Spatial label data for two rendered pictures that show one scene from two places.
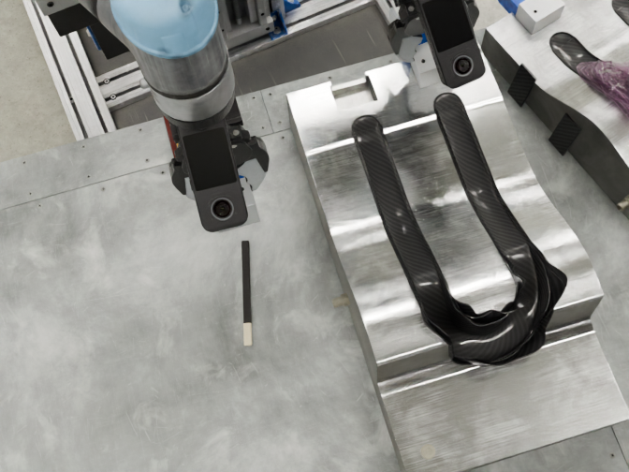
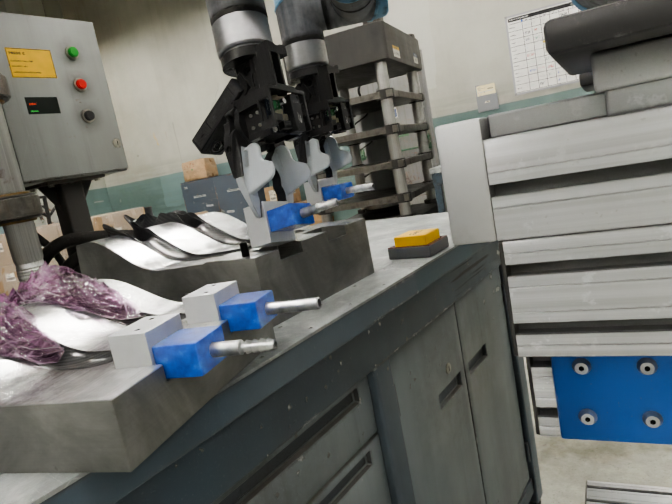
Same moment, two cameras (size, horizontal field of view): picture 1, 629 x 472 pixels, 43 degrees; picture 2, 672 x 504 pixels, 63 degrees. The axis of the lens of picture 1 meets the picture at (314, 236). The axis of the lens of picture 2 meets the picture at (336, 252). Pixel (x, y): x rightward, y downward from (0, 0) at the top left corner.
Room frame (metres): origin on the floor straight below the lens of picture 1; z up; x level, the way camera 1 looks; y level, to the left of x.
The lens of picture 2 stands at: (1.10, -0.62, 0.98)
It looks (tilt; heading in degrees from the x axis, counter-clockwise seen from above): 9 degrees down; 136
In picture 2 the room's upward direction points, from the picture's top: 11 degrees counter-clockwise
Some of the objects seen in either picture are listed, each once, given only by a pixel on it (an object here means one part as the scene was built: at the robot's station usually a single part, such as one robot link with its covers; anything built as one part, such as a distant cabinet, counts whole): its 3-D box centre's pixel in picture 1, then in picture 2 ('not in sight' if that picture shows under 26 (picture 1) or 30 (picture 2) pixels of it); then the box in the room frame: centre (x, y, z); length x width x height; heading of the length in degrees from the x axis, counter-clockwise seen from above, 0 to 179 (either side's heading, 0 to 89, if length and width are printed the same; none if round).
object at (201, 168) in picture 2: not in sight; (199, 169); (-5.93, 3.83, 1.26); 0.42 x 0.33 x 0.29; 22
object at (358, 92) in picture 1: (353, 97); (325, 241); (0.52, -0.07, 0.87); 0.05 x 0.05 x 0.04; 10
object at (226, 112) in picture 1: (203, 113); (318, 103); (0.40, 0.09, 1.09); 0.09 x 0.08 x 0.12; 10
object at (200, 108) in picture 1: (186, 77); (307, 58); (0.39, 0.10, 1.17); 0.08 x 0.08 x 0.05
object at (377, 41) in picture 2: not in sight; (377, 149); (-2.38, 3.60, 1.03); 1.54 x 0.94 x 2.06; 112
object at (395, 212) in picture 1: (455, 217); (193, 231); (0.32, -0.16, 0.92); 0.35 x 0.16 x 0.09; 10
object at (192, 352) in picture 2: not in sight; (201, 350); (0.71, -0.41, 0.86); 0.13 x 0.05 x 0.05; 27
